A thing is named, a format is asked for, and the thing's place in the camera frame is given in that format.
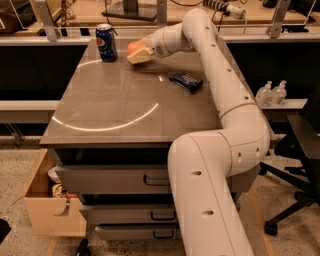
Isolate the bottom grey drawer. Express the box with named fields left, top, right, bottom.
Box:
left=95, top=223, right=181, bottom=241

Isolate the black monitor stand base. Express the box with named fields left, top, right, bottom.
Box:
left=102, top=0, right=157, bottom=21

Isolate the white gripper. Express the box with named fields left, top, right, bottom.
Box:
left=127, top=27, right=173, bottom=64

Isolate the clear sanitizer bottle right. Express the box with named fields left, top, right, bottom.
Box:
left=270, top=80, right=287, bottom=106

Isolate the middle grey drawer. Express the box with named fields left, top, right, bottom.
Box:
left=79, top=202, right=241, bottom=225

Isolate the white power strip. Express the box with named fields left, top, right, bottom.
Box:
left=202, top=0, right=247, bottom=20

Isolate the blue pepsi can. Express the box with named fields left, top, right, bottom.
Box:
left=95, top=23, right=118, bottom=62

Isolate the dark blue snack bar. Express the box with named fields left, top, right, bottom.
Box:
left=169, top=73, right=203, bottom=92

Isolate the clear sanitizer bottle left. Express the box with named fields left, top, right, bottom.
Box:
left=255, top=81, right=272, bottom=106

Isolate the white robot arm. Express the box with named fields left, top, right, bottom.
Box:
left=127, top=9, right=270, bottom=256

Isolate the clear sanitizer bottle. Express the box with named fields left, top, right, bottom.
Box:
left=270, top=80, right=287, bottom=106
left=255, top=81, right=272, bottom=106

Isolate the white bowl in box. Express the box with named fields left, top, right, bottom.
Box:
left=47, top=167, right=61, bottom=183

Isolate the black office chair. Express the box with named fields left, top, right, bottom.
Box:
left=260, top=86, right=320, bottom=236

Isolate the grey drawer cabinet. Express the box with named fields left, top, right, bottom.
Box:
left=39, top=37, right=276, bottom=242

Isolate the open cardboard box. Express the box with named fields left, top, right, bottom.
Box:
left=16, top=149, right=87, bottom=237

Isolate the orange fruit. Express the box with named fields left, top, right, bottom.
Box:
left=127, top=40, right=145, bottom=55

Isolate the top grey drawer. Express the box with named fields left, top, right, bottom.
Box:
left=55, top=163, right=260, bottom=195

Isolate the grey drawer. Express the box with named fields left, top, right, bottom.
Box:
left=55, top=163, right=260, bottom=195
left=79, top=202, right=241, bottom=225
left=95, top=223, right=181, bottom=241

